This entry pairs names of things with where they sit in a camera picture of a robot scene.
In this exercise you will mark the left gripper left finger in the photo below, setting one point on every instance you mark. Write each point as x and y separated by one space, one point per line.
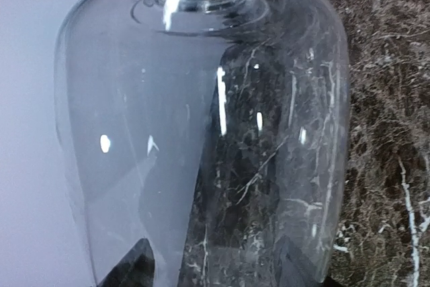
135 269

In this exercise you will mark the clear unlabeled plastic bottle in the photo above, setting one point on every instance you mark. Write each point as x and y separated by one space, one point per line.
212 128

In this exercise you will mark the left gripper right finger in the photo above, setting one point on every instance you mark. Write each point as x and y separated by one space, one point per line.
293 268

